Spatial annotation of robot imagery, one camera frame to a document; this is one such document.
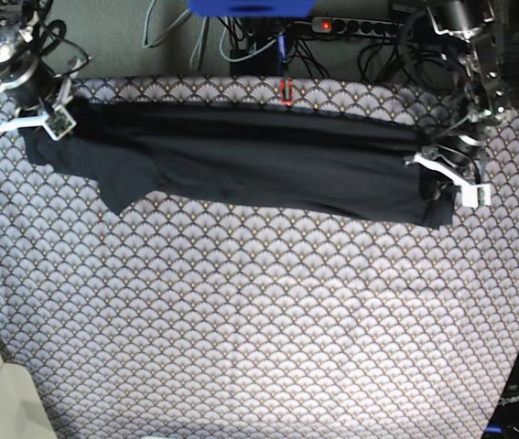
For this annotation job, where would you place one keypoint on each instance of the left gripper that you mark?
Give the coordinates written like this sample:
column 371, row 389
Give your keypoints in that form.
column 464, row 153

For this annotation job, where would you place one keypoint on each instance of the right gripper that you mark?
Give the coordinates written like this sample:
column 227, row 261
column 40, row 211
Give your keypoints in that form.
column 31, row 89

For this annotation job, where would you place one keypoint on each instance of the dark grey T-shirt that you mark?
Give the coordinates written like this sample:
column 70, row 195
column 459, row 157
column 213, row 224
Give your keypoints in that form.
column 348, row 166

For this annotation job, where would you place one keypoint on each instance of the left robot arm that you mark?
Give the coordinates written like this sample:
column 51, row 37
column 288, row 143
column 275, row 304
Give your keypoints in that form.
column 483, row 102

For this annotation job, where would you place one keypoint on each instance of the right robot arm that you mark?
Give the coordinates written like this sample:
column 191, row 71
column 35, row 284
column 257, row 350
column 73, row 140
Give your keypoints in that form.
column 26, row 38

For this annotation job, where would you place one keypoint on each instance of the red table clamp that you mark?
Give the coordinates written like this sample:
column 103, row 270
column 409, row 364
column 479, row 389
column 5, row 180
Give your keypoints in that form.
column 286, row 91

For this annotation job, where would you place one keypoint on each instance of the black power strip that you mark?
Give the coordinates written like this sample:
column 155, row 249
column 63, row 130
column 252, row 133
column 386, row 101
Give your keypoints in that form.
column 350, row 27

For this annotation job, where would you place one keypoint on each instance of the fan-patterned tablecloth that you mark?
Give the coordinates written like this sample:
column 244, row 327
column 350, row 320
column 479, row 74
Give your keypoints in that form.
column 194, row 319

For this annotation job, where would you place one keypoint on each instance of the white camera bracket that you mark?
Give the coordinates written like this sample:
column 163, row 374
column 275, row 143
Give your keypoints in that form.
column 54, row 119
column 473, row 195

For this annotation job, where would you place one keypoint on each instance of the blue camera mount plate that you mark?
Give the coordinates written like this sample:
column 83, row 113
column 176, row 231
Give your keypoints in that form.
column 251, row 8

